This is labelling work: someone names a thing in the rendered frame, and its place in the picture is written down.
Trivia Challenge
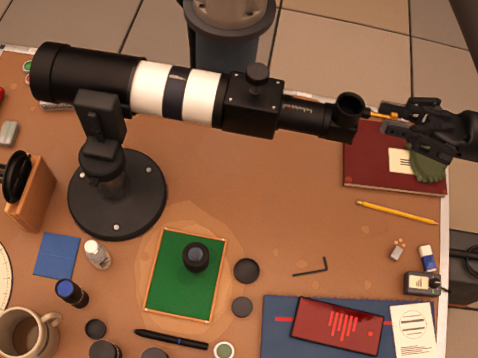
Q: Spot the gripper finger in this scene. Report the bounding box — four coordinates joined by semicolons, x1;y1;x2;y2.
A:
378;97;443;124
379;122;455;166

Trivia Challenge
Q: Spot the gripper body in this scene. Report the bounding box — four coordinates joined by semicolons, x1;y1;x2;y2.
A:
426;108;471;159

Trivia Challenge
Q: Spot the yellow thumbscrew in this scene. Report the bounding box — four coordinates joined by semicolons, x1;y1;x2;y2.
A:
362;108;399;122

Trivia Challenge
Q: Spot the black diagonal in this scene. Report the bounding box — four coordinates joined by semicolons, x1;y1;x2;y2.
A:
321;91;370;146

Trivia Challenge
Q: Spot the black drawtube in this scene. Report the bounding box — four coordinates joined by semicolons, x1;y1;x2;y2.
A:
279;93;337;138

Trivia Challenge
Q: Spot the black round focus knob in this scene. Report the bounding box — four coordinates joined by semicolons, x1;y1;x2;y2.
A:
245;62;270;83

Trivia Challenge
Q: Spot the black eyepiece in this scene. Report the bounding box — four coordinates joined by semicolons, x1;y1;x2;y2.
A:
181;241;211;274

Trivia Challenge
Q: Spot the black telescope cap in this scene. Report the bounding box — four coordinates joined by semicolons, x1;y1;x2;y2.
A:
29;41;73;103

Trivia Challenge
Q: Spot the wooden cradle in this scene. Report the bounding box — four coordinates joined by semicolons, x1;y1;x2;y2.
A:
3;154;58;234

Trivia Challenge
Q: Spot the green scalloped cloth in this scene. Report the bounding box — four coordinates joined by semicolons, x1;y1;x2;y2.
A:
405;143;448;184

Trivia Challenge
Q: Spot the dark red book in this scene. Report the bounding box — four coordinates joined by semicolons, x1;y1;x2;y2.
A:
342;118;449;199

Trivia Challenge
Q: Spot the yellow pencil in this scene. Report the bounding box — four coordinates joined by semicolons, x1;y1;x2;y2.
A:
354;199;440;226

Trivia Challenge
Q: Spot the small grey block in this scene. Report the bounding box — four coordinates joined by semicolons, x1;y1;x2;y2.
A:
389;241;407;262

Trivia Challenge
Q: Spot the white blue eraser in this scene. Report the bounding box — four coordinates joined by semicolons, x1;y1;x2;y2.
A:
416;243;438;273

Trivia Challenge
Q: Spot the black box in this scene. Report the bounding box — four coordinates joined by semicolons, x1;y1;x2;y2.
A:
447;229;478;310

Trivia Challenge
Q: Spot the grey device with knob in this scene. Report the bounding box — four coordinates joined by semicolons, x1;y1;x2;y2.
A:
402;270;443;298

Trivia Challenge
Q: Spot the black hex key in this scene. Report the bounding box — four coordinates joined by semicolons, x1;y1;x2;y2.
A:
291;255;329;278

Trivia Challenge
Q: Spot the white paper card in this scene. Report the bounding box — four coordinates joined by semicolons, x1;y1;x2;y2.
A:
388;301;438;358

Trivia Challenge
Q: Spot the black disc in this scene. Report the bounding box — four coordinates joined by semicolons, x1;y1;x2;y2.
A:
230;296;255;319
84;317;108;341
232;257;261;285
140;346;170;358

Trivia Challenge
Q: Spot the blue folder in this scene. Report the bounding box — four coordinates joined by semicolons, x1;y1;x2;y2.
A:
259;294;437;358

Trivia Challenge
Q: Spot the black white telescope tube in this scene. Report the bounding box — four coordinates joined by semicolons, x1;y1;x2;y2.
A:
50;44;286;142

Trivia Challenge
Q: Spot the green white-rimmed filter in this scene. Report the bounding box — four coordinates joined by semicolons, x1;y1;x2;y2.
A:
212;340;236;358

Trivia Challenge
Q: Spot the green mat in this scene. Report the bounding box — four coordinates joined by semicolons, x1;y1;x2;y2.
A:
143;226;228;325

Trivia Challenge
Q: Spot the black pen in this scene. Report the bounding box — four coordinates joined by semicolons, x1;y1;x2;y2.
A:
133;327;210;352

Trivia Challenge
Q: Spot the small clear bottle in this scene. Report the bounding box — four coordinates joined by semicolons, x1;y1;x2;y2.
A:
82;239;113;272

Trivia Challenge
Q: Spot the grey metal strip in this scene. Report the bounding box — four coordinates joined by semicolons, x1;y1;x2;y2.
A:
38;100;76;112

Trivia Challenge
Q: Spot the black short cylinder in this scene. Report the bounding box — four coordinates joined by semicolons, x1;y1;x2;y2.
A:
88;339;123;358

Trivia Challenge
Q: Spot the black blue-topped cylinder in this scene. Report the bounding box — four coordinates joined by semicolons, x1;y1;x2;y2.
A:
54;278;90;310

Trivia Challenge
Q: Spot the blue cloth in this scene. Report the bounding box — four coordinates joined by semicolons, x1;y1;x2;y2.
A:
32;231;82;281

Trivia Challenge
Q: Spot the black round lid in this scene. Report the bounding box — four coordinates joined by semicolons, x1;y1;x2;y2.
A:
1;149;33;205

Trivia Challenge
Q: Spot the grey rectangular block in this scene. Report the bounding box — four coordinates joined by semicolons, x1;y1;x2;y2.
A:
0;119;20;147

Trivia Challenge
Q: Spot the white round dial chart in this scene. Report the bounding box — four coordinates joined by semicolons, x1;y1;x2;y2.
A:
0;240;15;313

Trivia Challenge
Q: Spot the beige mug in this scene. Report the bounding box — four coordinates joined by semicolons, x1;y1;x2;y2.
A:
0;306;63;358

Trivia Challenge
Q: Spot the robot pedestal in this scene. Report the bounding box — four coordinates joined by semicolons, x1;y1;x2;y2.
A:
181;0;278;75

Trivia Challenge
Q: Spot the black telescope mount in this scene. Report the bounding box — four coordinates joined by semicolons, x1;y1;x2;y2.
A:
66;88;168;242

